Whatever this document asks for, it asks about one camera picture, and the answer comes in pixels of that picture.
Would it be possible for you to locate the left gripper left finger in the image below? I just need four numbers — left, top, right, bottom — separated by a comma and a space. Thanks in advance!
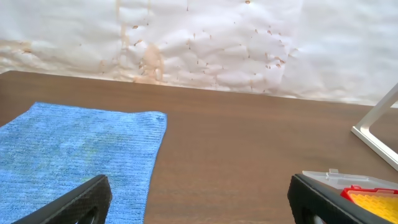
11, 174, 113, 224

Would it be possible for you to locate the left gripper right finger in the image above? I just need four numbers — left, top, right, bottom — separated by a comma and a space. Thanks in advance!
287, 174, 394, 224

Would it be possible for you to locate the white and blue stand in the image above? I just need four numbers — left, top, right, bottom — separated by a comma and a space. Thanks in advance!
351, 82, 398, 172

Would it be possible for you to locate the red and yellow tip box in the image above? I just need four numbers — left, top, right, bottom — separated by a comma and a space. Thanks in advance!
302, 168, 398, 224

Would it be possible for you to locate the blue cloth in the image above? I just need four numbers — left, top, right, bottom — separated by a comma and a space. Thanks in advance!
0, 101, 168, 224

